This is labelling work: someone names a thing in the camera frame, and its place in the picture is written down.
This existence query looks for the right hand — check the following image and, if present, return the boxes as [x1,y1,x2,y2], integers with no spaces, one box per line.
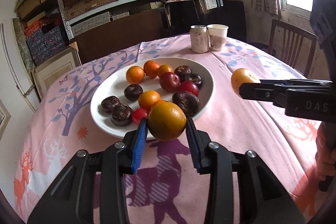
[315,123,335,181]

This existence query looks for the large orange in pile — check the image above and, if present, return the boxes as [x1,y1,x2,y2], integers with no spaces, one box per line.
[150,100,167,110]

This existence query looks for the large dark chestnut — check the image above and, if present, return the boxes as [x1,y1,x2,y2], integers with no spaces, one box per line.
[172,92,201,117]

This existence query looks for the framed picture leaning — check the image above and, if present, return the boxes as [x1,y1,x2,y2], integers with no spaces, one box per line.
[31,46,81,100]

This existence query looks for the dark chestnut far plate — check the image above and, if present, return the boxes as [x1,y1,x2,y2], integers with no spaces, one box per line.
[174,65,192,79]

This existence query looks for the large yellow orange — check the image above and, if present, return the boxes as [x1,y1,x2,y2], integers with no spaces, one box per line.
[148,102,186,141]

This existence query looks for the dark chestnut near plate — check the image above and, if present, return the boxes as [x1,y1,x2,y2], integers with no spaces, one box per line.
[185,73,203,89]

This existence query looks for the dark chestnut in pile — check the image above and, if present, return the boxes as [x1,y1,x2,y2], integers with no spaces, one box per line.
[124,84,143,101]

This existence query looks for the black glossy panel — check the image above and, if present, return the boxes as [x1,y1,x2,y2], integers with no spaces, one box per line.
[165,0,247,42]

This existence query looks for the white oval plate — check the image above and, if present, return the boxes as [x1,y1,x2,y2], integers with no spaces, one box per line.
[90,57,215,139]

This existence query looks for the white drink can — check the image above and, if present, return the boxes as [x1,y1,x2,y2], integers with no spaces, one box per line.
[190,25,210,53]

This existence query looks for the stacked blue fabric boxes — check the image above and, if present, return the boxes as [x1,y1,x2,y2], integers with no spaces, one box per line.
[24,13,67,65]

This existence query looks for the orange on plate far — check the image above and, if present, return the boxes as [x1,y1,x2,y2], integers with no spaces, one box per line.
[126,66,145,84]

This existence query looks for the yellow round fruit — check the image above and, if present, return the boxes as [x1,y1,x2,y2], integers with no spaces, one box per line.
[231,68,260,96]

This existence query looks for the orange on plate front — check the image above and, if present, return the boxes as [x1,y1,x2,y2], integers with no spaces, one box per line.
[138,90,161,111]

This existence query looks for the wooden chair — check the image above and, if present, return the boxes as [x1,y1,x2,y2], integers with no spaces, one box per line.
[250,19,318,77]

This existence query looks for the dark chestnut plate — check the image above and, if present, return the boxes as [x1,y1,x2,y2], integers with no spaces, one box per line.
[185,73,203,89]
[174,65,192,79]

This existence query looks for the dark red plum right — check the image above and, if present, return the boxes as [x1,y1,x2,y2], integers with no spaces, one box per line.
[177,80,199,96]

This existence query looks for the small red fruit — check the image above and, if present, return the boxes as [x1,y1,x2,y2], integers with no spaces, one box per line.
[131,108,148,125]

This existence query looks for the white paper cup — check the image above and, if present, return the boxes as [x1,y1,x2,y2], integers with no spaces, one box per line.
[207,24,228,51]

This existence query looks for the dark wooden cabinet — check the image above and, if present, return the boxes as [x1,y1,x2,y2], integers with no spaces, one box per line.
[69,9,169,64]

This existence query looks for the pink patterned tablecloth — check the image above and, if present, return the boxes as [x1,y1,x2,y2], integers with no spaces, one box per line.
[14,35,327,223]

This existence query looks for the larger orange on plate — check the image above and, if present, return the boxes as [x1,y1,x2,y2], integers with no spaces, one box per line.
[143,60,160,79]

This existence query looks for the small orange on plate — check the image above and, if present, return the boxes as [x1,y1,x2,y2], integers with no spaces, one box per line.
[157,64,174,78]

